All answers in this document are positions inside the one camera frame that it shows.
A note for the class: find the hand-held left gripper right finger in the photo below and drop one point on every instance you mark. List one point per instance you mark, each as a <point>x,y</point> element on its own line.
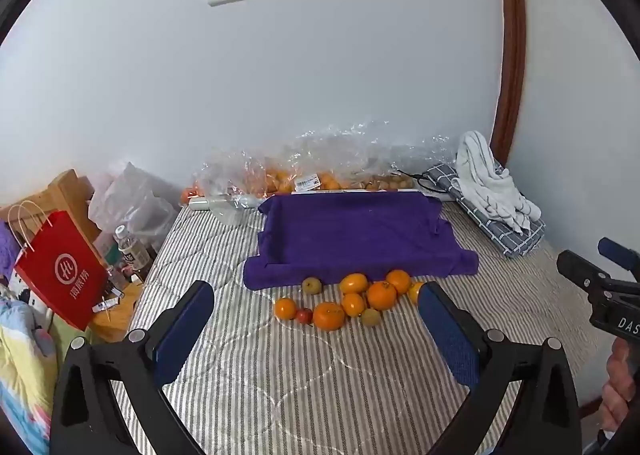
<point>445,330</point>

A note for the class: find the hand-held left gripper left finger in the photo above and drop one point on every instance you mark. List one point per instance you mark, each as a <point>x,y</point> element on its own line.
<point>185,330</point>

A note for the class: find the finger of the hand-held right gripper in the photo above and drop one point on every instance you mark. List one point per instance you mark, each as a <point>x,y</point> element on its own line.
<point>580,270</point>
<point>617,250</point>

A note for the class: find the small orange mandarin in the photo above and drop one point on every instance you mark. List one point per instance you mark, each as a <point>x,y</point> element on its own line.
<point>414,292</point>

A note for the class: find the large ribbed orange mandarin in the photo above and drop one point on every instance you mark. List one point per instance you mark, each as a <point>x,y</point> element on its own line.
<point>328,316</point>
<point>382,295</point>

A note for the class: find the smooth round orange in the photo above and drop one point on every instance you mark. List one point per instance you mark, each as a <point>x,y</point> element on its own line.
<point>286,308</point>

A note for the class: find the small red fruit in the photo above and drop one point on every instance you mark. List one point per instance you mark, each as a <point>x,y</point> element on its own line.
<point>303,316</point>

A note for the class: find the purple towel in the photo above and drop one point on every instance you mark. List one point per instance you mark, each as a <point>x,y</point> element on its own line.
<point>350,235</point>

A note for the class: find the yellow-green round fruit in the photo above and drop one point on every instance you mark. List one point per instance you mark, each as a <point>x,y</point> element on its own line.
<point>312,285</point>

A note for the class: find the clear bag of brown fruits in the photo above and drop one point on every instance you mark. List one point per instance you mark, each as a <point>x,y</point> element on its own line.
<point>395,175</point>

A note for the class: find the person's right hand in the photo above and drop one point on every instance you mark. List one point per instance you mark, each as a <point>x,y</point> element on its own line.
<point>617,385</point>

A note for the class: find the orange side table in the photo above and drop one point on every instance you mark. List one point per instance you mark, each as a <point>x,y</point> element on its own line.
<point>122,320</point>

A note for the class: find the olive green round fruit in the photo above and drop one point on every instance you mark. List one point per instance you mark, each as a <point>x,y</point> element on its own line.
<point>370,317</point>

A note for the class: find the grey checked cloth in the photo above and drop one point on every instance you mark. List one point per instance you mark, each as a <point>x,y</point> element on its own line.
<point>505,230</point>

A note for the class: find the clear water bottle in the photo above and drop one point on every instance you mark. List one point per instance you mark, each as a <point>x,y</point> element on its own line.
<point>131,247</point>

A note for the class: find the striped bed sheet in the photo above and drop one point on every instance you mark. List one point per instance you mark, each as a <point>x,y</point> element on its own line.
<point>280,385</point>

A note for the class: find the white striped towel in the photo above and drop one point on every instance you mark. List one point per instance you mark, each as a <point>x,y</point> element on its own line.
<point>492,180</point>

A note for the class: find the clear plastic container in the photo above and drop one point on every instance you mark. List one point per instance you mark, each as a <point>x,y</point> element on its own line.
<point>230,212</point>

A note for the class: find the red paper bag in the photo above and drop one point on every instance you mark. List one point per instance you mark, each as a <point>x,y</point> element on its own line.
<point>60,275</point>

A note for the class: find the white plastic bag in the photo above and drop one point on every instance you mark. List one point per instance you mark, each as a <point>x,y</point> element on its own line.
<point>130,200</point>

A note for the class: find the clear plastic bag of oranges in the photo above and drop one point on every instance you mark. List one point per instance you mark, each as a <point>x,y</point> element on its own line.
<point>235,175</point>
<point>325,165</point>

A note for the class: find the colourful printed blanket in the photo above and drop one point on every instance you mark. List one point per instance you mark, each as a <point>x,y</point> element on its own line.
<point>20,370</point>

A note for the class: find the purple plush cloth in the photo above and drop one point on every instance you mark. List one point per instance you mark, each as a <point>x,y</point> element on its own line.
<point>7,250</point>

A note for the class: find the brown wooden door frame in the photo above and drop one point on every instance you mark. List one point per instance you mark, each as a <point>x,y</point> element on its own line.
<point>515,45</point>

